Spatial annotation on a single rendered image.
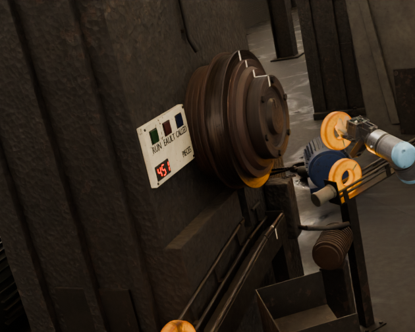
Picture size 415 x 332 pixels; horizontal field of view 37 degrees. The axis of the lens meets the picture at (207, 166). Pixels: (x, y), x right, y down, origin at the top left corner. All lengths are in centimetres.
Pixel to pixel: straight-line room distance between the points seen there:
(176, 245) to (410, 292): 156
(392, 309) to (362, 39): 238
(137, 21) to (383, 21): 309
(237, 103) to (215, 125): 10
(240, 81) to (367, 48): 288
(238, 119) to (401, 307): 143
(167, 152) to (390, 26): 308
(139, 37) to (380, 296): 184
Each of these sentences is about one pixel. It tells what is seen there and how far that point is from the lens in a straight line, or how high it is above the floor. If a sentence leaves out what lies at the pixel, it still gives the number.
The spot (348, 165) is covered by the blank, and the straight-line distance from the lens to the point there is 258.
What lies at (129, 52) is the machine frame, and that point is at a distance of 176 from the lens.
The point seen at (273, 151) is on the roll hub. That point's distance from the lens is 202.
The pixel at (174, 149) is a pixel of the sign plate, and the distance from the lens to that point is 187.
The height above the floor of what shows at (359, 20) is 107.
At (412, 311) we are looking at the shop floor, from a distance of 298.
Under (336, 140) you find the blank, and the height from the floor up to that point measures 87.
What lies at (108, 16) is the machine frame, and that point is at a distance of 170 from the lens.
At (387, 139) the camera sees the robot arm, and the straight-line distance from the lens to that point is 233.
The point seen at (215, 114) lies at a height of 119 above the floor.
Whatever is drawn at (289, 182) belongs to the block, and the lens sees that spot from 239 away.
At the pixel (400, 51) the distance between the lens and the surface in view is 470.
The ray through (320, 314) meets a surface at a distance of 187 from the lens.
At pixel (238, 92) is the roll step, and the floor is 124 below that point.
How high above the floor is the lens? 159
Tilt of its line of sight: 17 degrees down
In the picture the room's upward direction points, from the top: 13 degrees counter-clockwise
